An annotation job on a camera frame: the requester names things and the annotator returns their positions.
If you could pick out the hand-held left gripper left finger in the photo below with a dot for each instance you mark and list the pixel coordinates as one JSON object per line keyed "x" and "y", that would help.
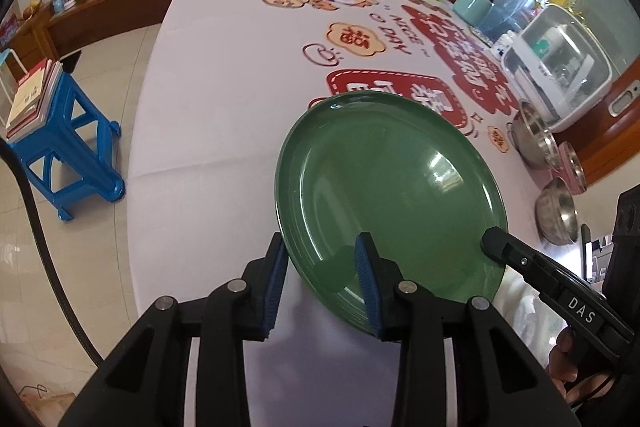
{"x": 272, "y": 287}

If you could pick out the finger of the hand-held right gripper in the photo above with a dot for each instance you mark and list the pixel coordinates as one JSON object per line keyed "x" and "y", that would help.
{"x": 505, "y": 249}

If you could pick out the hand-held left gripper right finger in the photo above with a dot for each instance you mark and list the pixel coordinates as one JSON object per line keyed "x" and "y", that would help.
{"x": 367, "y": 287}

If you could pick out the round steel bowl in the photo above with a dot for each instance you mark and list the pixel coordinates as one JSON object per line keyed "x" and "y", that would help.
{"x": 552, "y": 212}

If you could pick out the blue patterned white plate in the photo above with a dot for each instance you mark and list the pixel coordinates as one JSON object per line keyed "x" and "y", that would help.
{"x": 525, "y": 307}

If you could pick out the green plate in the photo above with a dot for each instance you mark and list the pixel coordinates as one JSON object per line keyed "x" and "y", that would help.
{"x": 390, "y": 187}

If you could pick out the pink bowl with steel liner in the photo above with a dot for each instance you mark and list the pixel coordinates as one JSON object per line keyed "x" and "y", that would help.
{"x": 570, "y": 167}

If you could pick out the large flat-bottomed steel bowl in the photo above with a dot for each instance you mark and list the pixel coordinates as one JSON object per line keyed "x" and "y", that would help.
{"x": 537, "y": 142}

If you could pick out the person's right hand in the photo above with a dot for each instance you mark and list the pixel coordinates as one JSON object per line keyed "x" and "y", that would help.
{"x": 562, "y": 357}

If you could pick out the white countertop sterilizer cabinet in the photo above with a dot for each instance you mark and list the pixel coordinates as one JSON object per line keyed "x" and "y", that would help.
{"x": 560, "y": 77}

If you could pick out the white sliding door lock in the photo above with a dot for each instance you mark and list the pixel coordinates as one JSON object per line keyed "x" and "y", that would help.
{"x": 624, "y": 98}

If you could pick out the patterned coaster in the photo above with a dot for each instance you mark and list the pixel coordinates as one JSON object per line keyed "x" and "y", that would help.
{"x": 484, "y": 37}

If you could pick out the teal canister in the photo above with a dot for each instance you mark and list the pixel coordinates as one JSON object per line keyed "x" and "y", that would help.
{"x": 472, "y": 9}

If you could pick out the blue plastic stool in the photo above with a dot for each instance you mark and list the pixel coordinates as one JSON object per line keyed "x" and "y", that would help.
{"x": 85, "y": 132}

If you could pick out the stack of books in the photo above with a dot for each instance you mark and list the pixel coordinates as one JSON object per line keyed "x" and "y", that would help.
{"x": 30, "y": 97}

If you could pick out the wooden television cabinet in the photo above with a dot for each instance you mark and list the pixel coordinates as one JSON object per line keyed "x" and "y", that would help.
{"x": 100, "y": 14}

